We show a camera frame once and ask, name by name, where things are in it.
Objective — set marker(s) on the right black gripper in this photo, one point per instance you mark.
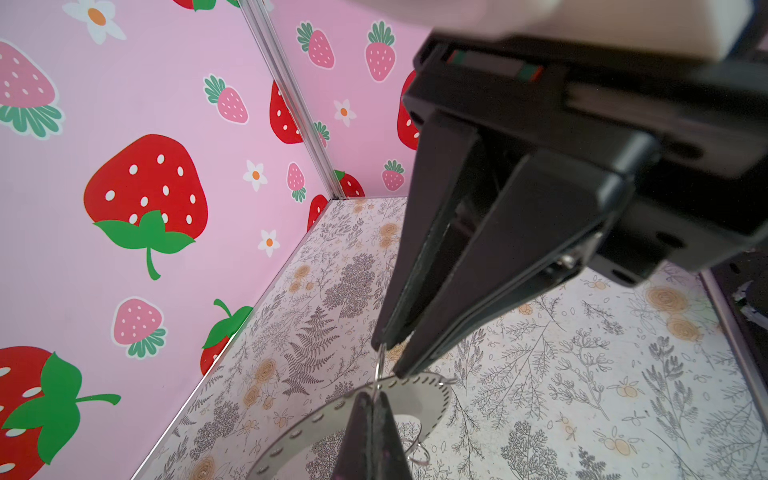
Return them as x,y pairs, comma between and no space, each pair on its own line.
608,159

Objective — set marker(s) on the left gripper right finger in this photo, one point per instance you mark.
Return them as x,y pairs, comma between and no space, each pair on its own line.
388,458

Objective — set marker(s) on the left corner aluminium post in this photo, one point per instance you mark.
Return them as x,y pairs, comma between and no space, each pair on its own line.
259,22

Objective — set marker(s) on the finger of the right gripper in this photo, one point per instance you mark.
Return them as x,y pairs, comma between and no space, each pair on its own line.
453,185

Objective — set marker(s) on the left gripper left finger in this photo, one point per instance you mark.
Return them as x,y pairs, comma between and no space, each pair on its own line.
354,457

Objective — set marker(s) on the grey strap keyring yellow clasp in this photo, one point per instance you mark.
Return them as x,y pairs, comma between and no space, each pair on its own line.
424,398

